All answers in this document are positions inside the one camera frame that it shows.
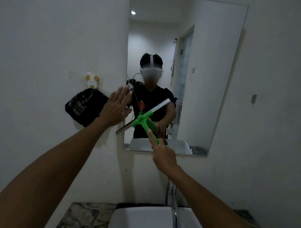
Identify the white sink basin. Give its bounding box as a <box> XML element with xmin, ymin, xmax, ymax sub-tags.
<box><xmin>108</xmin><ymin>206</ymin><xmax>203</xmax><ymax>228</ymax></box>

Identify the person's right hand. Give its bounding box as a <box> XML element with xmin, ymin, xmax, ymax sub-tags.
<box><xmin>148</xmin><ymin>129</ymin><xmax>182</xmax><ymax>176</ymax></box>

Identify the chrome faucet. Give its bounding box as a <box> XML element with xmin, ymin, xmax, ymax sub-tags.
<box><xmin>166</xmin><ymin>180</ymin><xmax>180</xmax><ymax>228</ymax></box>

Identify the green window squeegee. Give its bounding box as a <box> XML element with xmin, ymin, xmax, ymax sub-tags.
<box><xmin>116</xmin><ymin>98</ymin><xmax>171</xmax><ymax>145</ymax></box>

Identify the person's left forearm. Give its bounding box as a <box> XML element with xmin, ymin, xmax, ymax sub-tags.
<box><xmin>0</xmin><ymin>117</ymin><xmax>111</xmax><ymax>228</ymax></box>

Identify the person's left hand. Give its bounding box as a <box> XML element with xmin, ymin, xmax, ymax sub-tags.
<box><xmin>98</xmin><ymin>85</ymin><xmax>133</xmax><ymax>127</ymax></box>

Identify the person's right forearm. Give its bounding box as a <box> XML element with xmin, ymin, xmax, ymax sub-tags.
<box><xmin>168</xmin><ymin>165</ymin><xmax>251</xmax><ymax>228</ymax></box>

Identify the mouse-shaped wall hook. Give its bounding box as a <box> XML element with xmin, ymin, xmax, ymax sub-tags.
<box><xmin>84</xmin><ymin>72</ymin><xmax>100</xmax><ymax>89</ymax></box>

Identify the dark hanging cloth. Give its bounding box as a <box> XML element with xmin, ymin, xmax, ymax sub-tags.
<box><xmin>65</xmin><ymin>88</ymin><xmax>109</xmax><ymax>128</ymax></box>

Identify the frameless wall mirror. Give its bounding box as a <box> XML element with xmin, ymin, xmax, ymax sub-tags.
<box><xmin>123</xmin><ymin>0</ymin><xmax>249</xmax><ymax>157</ymax></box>

